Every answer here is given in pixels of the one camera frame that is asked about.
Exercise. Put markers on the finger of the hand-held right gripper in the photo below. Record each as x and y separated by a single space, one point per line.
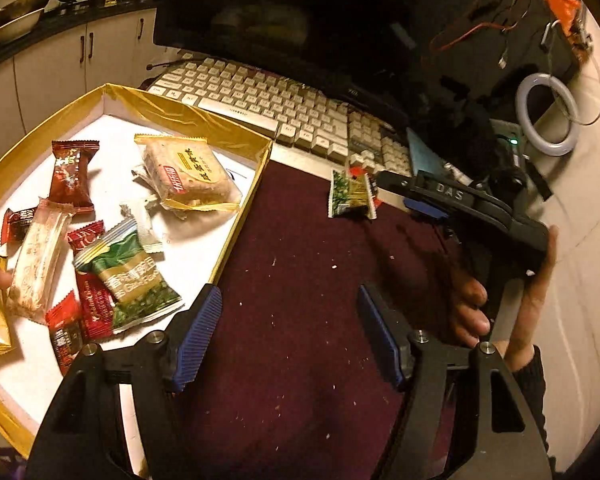
422 209

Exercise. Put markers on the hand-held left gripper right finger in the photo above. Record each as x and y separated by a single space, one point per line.
380 335

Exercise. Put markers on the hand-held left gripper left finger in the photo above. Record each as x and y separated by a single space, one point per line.
197 335

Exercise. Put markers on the small green snack packet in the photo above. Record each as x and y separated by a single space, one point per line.
352 195

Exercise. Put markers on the gold cardboard box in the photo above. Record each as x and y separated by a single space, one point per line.
195 260

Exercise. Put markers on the green white snack packet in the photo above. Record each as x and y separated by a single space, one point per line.
130 280

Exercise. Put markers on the long red snack packet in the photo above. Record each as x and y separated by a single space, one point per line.
92 305

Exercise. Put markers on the small red black packet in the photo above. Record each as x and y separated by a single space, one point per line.
62 340

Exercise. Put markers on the yellow cracker packet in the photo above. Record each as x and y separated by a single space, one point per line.
190 175

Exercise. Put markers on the pale long biscuit packet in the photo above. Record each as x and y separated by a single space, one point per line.
37 260

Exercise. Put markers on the dark red candy packet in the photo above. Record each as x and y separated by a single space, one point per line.
72 175

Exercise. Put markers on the small dark red packet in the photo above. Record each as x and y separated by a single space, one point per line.
17 220

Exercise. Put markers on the person's right forearm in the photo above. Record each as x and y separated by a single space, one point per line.
530 382

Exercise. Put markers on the person's right hand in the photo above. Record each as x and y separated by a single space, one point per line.
472 310

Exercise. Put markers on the blue notebook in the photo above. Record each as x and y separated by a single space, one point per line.
425 155

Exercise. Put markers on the black electronic device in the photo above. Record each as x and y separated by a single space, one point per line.
510 165

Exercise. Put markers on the white computer keyboard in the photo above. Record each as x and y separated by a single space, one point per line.
260 100

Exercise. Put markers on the black computer monitor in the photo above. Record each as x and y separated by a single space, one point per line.
305 25

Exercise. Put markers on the white kitchen cabinets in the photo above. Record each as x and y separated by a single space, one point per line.
45 70

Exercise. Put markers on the black kitchen counter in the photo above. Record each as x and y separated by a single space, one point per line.
80 10

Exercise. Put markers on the metal bowl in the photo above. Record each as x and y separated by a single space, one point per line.
17 25

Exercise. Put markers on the dark wok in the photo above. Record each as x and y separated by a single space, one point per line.
25 4

